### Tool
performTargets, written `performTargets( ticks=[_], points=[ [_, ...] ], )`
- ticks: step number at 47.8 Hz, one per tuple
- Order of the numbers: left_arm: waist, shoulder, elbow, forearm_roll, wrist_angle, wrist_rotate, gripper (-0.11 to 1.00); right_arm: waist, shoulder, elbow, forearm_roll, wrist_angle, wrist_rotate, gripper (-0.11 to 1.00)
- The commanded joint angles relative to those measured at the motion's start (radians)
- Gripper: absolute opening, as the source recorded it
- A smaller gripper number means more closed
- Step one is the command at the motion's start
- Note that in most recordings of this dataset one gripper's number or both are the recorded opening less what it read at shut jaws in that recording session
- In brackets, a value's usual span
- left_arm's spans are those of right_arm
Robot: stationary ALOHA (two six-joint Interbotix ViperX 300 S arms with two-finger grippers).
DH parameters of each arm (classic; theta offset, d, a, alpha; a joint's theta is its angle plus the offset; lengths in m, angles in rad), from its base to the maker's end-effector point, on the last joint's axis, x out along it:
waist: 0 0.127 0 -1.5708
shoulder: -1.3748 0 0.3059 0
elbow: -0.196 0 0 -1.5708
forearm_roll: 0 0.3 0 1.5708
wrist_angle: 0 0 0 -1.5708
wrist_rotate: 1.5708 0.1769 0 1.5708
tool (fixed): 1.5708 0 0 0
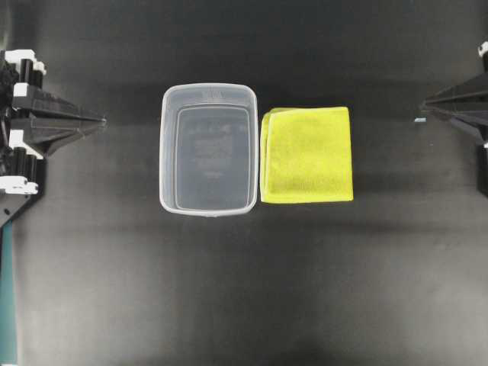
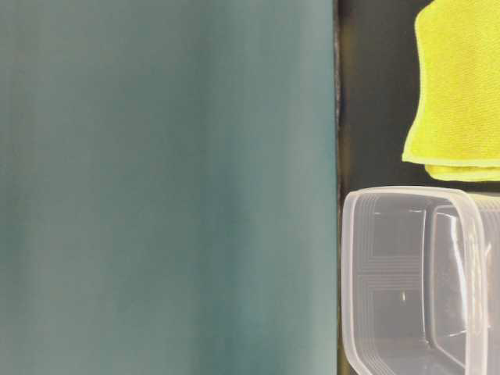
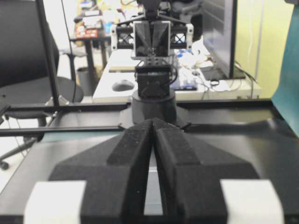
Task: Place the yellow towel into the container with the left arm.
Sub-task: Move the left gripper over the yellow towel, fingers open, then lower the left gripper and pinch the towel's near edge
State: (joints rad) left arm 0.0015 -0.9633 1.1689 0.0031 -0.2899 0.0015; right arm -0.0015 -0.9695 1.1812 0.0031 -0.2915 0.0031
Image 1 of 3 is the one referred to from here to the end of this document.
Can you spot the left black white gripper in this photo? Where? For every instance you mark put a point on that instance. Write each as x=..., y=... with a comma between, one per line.
x=21, y=82

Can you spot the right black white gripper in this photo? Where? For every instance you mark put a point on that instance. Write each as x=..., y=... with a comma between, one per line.
x=469, y=96

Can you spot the left teal robot arm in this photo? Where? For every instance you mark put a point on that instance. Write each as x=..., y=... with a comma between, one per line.
x=12, y=205

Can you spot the clear plastic container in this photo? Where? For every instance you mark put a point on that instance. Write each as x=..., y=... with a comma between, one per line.
x=208, y=150

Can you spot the yellow folded towel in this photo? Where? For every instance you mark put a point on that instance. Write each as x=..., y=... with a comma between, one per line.
x=306, y=156

